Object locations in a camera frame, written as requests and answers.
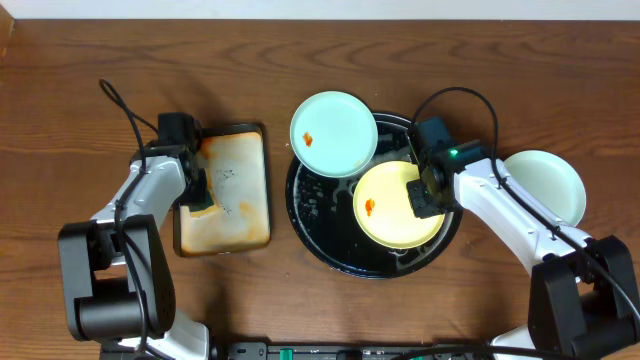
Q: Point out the black round tray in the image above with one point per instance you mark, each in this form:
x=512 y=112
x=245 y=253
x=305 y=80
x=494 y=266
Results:
x=322 y=215

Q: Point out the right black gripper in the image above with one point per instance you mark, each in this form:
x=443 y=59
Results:
x=420 y=198

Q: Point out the green yellow sponge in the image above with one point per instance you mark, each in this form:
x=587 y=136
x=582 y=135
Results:
x=202 y=204

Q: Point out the black rectangular soapy tray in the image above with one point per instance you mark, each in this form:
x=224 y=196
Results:
x=236 y=214

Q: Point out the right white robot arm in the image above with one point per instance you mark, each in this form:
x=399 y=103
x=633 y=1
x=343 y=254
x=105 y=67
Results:
x=584 y=299

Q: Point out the yellow plate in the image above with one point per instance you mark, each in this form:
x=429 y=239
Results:
x=383 y=211

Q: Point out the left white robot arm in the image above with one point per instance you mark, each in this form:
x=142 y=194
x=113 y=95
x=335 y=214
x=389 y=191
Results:
x=117 y=284

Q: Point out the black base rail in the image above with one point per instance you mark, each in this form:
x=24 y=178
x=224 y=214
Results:
x=265 y=351

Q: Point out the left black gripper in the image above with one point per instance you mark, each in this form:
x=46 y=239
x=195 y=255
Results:
x=198 y=195

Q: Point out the mint plate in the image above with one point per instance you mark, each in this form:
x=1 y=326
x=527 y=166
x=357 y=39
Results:
x=552 y=181
x=333 y=134

